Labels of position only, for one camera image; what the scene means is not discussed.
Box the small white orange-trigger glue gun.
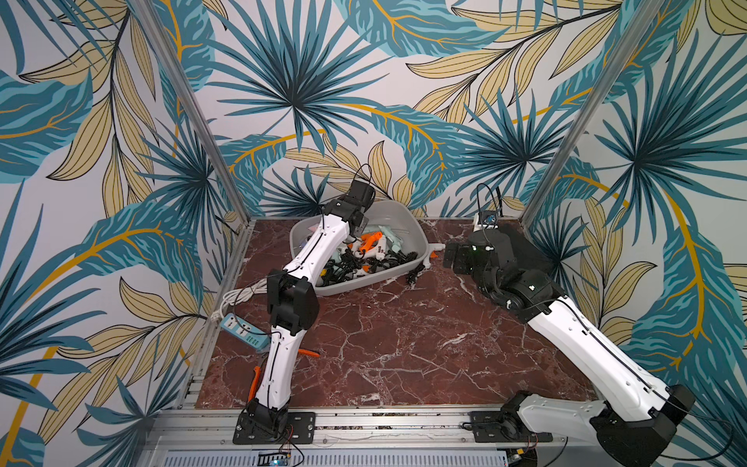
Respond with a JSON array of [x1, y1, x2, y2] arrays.
[[426, 243, 445, 261]]

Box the light blue glue gun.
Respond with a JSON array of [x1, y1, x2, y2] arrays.
[[379, 226, 403, 253]]

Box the orange glue gun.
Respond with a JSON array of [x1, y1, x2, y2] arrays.
[[358, 232, 383, 255]]

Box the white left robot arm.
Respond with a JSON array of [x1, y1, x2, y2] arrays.
[[233, 180, 375, 445]]

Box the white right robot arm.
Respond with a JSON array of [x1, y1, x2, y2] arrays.
[[444, 224, 694, 466]]

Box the grey plastic storage box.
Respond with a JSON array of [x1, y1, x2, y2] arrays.
[[276, 200, 428, 297]]

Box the black plastic tool case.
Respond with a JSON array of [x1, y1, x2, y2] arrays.
[[498, 221, 552, 274]]

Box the light blue power strip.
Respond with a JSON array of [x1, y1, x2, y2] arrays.
[[221, 313, 272, 352]]

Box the coiled white cable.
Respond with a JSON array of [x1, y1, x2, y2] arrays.
[[219, 278, 270, 309]]

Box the orange handled pliers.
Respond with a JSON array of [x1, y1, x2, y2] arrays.
[[248, 347, 322, 402]]

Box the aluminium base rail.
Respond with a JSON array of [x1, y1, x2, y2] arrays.
[[136, 406, 614, 466]]

